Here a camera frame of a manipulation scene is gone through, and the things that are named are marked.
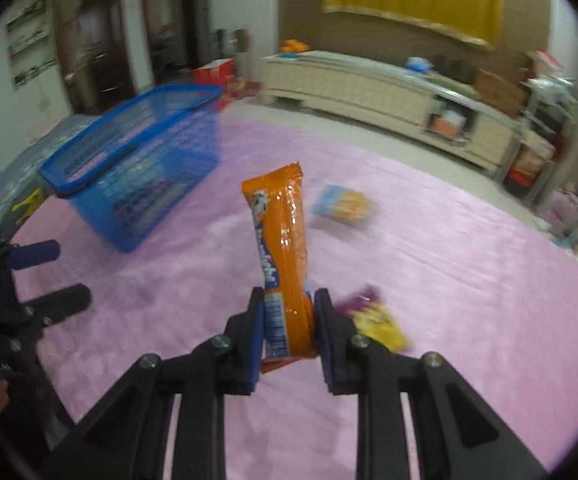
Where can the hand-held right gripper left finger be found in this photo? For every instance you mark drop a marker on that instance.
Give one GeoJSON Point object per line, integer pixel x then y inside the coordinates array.
{"type": "Point", "coordinates": [256, 340]}

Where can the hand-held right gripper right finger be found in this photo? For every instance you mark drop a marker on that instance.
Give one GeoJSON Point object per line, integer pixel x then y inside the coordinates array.
{"type": "Point", "coordinates": [325, 340]}

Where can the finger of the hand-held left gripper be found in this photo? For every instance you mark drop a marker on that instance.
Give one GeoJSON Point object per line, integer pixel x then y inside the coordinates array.
{"type": "Point", "coordinates": [36, 254]}
{"type": "Point", "coordinates": [64, 300]}

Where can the blue plastic basket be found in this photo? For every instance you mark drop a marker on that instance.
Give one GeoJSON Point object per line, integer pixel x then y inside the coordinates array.
{"type": "Point", "coordinates": [189, 125]}

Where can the purple yellow snack packet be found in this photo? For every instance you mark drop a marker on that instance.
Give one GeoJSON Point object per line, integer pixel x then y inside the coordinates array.
{"type": "Point", "coordinates": [379, 322]}

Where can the grey patterned mat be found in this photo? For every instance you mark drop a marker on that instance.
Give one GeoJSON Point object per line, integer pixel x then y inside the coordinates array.
{"type": "Point", "coordinates": [14, 180]}

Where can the small blue orange snack packet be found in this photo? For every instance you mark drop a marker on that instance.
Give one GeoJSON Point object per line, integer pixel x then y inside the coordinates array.
{"type": "Point", "coordinates": [341, 205]}

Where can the brown wooden door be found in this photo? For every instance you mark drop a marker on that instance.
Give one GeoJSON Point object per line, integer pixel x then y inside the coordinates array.
{"type": "Point", "coordinates": [169, 20]}
{"type": "Point", "coordinates": [94, 35]}

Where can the orange box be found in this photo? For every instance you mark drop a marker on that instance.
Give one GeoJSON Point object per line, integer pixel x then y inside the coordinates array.
{"type": "Point", "coordinates": [446, 125]}

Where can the beige low cabinet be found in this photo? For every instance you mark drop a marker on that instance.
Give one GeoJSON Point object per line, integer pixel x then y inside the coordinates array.
{"type": "Point", "coordinates": [359, 90]}

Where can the red gift box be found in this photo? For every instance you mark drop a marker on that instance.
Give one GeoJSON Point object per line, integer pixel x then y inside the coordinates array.
{"type": "Point", "coordinates": [214, 74]}

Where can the pink toy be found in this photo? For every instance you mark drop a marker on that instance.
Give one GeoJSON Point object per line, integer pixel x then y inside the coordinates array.
{"type": "Point", "coordinates": [564, 210]}

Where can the metal storage rack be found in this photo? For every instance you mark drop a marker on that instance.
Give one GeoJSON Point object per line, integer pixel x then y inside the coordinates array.
{"type": "Point", "coordinates": [539, 150]}

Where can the brown cylinder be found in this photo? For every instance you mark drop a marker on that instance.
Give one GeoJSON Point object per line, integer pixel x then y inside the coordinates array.
{"type": "Point", "coordinates": [243, 52]}

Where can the blue white container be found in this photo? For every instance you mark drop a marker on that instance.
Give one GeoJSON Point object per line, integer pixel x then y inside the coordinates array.
{"type": "Point", "coordinates": [418, 64]}

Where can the orange toy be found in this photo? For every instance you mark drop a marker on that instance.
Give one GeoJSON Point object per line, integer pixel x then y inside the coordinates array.
{"type": "Point", "coordinates": [294, 46]}

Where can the brown cardboard box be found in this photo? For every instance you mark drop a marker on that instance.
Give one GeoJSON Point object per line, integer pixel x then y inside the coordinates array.
{"type": "Point", "coordinates": [499, 92]}

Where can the wall pictures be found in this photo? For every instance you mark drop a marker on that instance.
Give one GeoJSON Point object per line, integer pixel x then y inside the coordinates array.
{"type": "Point", "coordinates": [29, 35]}

